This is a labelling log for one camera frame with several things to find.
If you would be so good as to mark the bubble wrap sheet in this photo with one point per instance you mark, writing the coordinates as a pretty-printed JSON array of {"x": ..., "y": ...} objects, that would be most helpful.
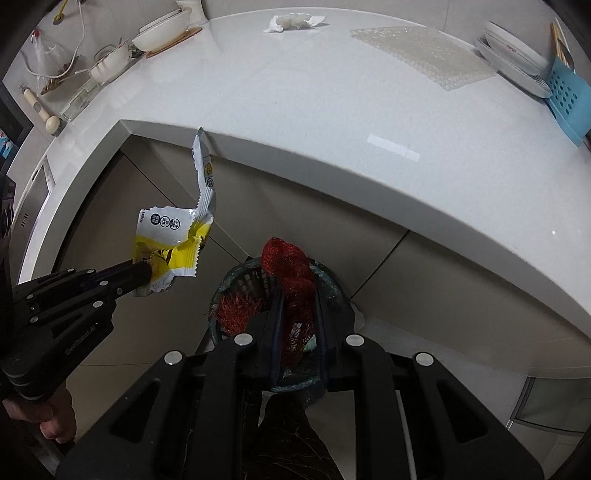
[{"x": 425, "y": 50}]

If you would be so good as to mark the white plate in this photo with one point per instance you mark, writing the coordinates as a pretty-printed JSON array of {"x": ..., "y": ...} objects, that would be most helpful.
[{"x": 508, "y": 71}]

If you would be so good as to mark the person's left hand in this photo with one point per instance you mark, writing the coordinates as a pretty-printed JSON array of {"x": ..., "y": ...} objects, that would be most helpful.
[{"x": 60, "y": 420}]

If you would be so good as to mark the mesh trash bin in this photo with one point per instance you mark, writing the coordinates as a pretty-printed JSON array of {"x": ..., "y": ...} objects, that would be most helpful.
[{"x": 334, "y": 300}]

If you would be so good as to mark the clear plastic bag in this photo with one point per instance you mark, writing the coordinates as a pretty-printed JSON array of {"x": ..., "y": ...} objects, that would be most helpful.
[{"x": 48, "y": 60}]

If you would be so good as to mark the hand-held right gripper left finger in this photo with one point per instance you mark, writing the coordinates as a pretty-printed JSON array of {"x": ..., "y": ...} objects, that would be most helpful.
[{"x": 274, "y": 350}]

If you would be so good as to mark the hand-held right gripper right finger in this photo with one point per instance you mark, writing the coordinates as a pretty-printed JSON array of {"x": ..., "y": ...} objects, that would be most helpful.
[{"x": 324, "y": 350}]

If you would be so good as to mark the black framed screen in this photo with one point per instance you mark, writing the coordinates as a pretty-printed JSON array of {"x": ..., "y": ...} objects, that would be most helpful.
[{"x": 11, "y": 115}]

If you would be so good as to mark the crumpled white tissue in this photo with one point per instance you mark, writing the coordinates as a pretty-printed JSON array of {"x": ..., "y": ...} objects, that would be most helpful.
[{"x": 291, "y": 22}]

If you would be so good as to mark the white flared cup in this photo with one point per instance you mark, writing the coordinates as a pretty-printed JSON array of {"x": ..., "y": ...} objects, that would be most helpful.
[{"x": 191, "y": 9}]

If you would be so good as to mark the yellow white snack wrapper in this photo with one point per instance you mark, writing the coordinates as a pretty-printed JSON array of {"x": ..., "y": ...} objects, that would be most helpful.
[{"x": 180, "y": 258}]

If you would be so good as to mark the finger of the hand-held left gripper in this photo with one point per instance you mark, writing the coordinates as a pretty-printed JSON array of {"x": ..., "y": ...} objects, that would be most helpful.
[
  {"x": 134, "y": 272},
  {"x": 99, "y": 307}
]

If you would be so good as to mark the grey glass panel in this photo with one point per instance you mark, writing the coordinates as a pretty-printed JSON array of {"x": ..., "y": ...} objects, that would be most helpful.
[{"x": 554, "y": 401}]

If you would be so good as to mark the wooden chopstick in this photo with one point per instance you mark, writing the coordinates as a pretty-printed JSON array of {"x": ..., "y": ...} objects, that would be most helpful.
[
  {"x": 564, "y": 41},
  {"x": 557, "y": 41}
]

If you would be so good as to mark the beige kitchen cabinet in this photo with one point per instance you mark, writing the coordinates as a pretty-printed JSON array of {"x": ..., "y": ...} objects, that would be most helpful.
[{"x": 415, "y": 286}]

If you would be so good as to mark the grey built-in appliance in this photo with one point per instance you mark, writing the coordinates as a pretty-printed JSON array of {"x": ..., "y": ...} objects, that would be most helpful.
[{"x": 27, "y": 217}]

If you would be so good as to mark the dark cloth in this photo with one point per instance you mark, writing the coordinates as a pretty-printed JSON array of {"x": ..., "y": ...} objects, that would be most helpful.
[{"x": 291, "y": 443}]

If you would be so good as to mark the small white bowl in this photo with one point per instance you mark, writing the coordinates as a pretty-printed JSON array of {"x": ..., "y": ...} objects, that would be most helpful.
[{"x": 111, "y": 64}]

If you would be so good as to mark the blue perforated rack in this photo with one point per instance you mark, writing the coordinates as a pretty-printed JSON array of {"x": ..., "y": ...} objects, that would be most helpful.
[{"x": 568, "y": 101}]

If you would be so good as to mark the red mesh net bag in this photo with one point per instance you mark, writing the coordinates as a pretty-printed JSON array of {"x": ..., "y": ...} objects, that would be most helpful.
[{"x": 295, "y": 286}]

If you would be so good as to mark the clear glass dish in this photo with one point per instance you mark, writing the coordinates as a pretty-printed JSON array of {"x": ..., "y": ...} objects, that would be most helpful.
[{"x": 78, "y": 101}]

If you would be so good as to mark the wooden coaster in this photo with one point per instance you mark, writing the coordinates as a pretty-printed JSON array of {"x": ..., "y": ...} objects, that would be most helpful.
[{"x": 184, "y": 36}]

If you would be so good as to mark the large white ceramic bowl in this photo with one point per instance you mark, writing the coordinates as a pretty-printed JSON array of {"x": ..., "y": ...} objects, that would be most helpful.
[{"x": 161, "y": 32}]

